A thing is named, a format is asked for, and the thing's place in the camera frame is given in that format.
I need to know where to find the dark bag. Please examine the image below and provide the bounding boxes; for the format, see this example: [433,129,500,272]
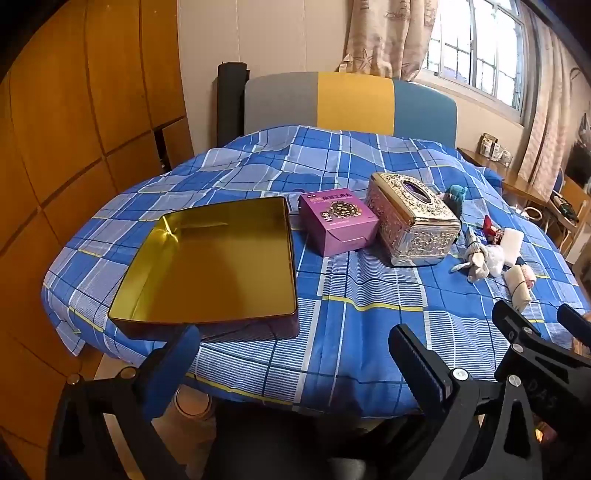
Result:
[567,113,591,188]

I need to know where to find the beige patterned curtain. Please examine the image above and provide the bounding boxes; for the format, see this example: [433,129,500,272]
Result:
[339,0,439,83]
[517,9,580,197]

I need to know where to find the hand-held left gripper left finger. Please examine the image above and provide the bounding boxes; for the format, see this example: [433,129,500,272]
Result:
[46,324,201,480]

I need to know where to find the teal plush toy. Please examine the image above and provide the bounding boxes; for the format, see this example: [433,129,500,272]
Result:
[445,185,469,217]

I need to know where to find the small red doll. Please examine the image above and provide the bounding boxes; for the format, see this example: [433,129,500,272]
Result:
[481,215,505,243]

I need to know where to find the white sponge block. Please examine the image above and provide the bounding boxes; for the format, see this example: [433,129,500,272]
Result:
[501,227,526,267]

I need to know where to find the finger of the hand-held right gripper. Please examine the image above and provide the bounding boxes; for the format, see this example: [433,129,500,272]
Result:
[491,300,591,416]
[556,304,591,346]

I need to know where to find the wooden chair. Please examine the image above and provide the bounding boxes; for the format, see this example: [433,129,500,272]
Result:
[551,168,591,268]

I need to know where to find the ornate silver tissue box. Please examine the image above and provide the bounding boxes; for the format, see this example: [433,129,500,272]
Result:
[366,172,462,267]

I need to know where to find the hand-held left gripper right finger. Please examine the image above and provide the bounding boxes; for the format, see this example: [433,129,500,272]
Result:
[388,324,543,480]

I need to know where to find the window with white frame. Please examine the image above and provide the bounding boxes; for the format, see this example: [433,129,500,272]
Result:
[422,0,541,112]

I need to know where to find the blue plaid bedsheet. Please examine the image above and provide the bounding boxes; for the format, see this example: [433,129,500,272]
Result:
[41,124,591,418]

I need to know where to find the black rolled mat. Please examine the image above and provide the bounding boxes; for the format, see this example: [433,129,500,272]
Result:
[216,61,251,147]

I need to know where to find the white round container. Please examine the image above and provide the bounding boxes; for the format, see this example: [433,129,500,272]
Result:
[172,387,217,418]

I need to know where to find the wooden panel wardrobe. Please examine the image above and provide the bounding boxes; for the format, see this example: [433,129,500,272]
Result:
[0,0,195,462]

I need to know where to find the purple cardboard box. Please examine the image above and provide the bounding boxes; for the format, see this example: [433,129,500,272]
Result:
[297,188,380,257]

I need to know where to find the beige cloth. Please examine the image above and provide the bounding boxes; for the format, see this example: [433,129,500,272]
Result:
[503,265,532,313]

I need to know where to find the gold metal tin tray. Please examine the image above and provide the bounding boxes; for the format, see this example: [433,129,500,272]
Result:
[107,196,298,341]

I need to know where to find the grey yellow blue chair back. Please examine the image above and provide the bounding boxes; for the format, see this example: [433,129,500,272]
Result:
[243,71,458,149]

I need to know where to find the knotted white socks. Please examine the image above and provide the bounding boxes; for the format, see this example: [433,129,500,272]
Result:
[450,240,491,283]

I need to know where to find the wooden side desk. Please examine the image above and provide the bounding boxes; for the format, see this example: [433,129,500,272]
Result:
[457,148,561,232]

